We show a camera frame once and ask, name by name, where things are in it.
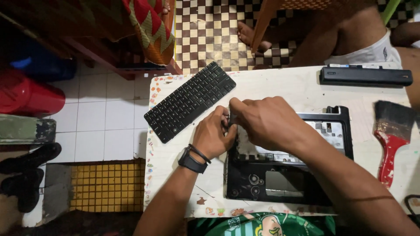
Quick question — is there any person's right hand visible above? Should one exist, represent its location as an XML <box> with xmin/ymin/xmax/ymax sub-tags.
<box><xmin>229</xmin><ymin>96</ymin><xmax>310</xmax><ymax>154</ymax></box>

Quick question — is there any person's left hand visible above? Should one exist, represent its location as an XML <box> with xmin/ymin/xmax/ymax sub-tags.
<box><xmin>192</xmin><ymin>106</ymin><xmax>238</xmax><ymax>161</ymax></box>

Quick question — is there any black laptop base case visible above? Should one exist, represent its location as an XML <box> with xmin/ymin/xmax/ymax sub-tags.
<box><xmin>225</xmin><ymin>106</ymin><xmax>354</xmax><ymax>207</ymax></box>

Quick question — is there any black laptop keyboard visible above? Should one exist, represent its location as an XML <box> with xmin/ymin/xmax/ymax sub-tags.
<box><xmin>144</xmin><ymin>61</ymin><xmax>237</xmax><ymax>144</ymax></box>

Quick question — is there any black wrist band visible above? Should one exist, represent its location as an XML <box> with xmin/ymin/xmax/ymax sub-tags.
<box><xmin>188</xmin><ymin>144</ymin><xmax>212</xmax><ymax>165</ymax></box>

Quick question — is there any black wrist watch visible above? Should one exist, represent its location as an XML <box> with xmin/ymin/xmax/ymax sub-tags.
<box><xmin>177</xmin><ymin>146</ymin><xmax>208</xmax><ymax>174</ymax></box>

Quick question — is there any white patterned table cover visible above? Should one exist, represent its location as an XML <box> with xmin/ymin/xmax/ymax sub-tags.
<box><xmin>143</xmin><ymin>66</ymin><xmax>420</xmax><ymax>218</ymax></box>

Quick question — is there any checkered brown floor mat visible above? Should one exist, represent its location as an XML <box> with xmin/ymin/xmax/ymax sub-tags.
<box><xmin>173</xmin><ymin>0</ymin><xmax>415</xmax><ymax>75</ymax></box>

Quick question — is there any brown wooden chair leg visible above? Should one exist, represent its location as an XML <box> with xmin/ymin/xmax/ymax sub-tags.
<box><xmin>251</xmin><ymin>0</ymin><xmax>283</xmax><ymax>54</ymax></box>

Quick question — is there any green printed shirt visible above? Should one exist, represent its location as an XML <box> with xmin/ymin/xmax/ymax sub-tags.
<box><xmin>188</xmin><ymin>212</ymin><xmax>336</xmax><ymax>236</ymax></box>

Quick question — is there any red patterned blanket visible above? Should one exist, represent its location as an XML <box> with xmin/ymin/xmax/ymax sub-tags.
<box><xmin>122</xmin><ymin>0</ymin><xmax>176</xmax><ymax>66</ymax></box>

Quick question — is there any yellow tiled step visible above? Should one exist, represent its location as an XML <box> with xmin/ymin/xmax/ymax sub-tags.
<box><xmin>70</xmin><ymin>159</ymin><xmax>146</xmax><ymax>212</ymax></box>

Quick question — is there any black laptop battery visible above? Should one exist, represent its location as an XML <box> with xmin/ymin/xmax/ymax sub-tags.
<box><xmin>319</xmin><ymin>64</ymin><xmax>413</xmax><ymax>88</ymax></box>

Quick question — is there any blue plastic container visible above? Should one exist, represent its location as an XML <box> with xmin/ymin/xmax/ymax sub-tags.
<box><xmin>10</xmin><ymin>39</ymin><xmax>78</xmax><ymax>82</ymax></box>

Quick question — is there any black shoe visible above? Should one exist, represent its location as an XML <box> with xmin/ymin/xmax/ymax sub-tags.
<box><xmin>0</xmin><ymin>142</ymin><xmax>62</xmax><ymax>175</ymax></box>
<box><xmin>0</xmin><ymin>168</ymin><xmax>45</xmax><ymax>213</ymax></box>

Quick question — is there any red plastic container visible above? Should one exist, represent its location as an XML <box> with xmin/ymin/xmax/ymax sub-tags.
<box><xmin>0</xmin><ymin>68</ymin><xmax>66</xmax><ymax>118</ymax></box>

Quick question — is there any green painted wooden bench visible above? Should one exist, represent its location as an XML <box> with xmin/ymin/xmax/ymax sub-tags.
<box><xmin>0</xmin><ymin>114</ymin><xmax>57</xmax><ymax>145</ymax></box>

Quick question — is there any wooden bed frame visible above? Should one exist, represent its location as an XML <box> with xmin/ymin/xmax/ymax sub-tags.
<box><xmin>0</xmin><ymin>0</ymin><xmax>183</xmax><ymax>81</ymax></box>

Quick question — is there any red handled paint brush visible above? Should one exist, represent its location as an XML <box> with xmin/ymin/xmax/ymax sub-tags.
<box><xmin>373</xmin><ymin>100</ymin><xmax>418</xmax><ymax>189</ymax></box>

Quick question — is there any black cable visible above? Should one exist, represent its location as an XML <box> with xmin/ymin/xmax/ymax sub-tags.
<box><xmin>404</xmin><ymin>194</ymin><xmax>420</xmax><ymax>227</ymax></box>

